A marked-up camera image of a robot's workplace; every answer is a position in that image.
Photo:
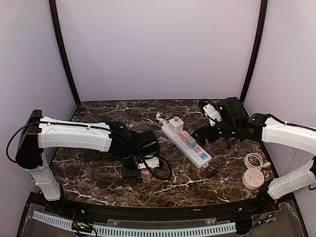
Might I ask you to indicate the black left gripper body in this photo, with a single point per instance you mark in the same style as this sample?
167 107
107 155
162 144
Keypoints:
132 171

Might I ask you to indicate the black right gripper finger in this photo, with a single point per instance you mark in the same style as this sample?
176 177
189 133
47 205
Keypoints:
203 139
201 132

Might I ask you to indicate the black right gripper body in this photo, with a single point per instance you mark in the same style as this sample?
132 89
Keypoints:
211 131

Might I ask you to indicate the small blue charger plug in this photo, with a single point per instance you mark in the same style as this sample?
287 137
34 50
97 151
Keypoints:
191 142

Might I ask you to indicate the pink cube socket adapter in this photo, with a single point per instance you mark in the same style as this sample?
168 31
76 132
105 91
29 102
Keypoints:
146 174

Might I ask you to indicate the small pink charger plug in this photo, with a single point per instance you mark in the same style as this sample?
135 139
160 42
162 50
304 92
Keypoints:
184 135

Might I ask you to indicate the white multicolour power strip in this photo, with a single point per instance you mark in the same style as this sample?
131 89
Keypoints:
198 156

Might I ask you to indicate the white cube socket adapter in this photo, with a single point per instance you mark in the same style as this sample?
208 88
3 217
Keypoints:
176 125

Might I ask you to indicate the round pink socket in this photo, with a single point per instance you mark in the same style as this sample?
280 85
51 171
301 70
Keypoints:
253 178

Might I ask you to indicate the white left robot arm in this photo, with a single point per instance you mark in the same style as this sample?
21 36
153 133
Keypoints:
39 133

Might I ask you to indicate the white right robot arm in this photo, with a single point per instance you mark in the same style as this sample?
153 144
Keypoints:
229 120

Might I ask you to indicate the small circuit board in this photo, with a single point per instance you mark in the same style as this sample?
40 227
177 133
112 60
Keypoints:
81 227

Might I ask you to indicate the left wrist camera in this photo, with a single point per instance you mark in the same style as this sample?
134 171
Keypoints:
151 163

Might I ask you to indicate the white slotted cable duct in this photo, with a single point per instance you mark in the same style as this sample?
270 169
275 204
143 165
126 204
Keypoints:
123 228

